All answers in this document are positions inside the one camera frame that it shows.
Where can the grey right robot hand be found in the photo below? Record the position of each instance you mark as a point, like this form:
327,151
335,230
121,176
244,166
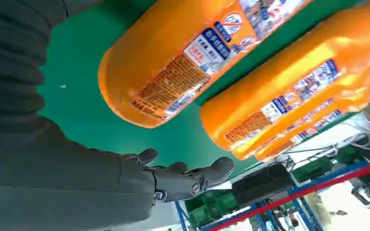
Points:
60,185

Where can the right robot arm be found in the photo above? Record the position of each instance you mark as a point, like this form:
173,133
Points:
9,57

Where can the green table mat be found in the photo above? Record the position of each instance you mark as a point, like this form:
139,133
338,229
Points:
83,105

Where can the green circuit boards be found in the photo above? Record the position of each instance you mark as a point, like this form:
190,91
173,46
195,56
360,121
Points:
210,207

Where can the black carrying case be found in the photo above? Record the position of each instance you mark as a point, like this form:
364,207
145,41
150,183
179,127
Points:
261,183

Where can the white table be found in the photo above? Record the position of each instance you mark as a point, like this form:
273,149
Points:
325,137

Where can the blue and red shelf frame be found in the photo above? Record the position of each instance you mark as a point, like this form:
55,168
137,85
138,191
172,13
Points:
300,193

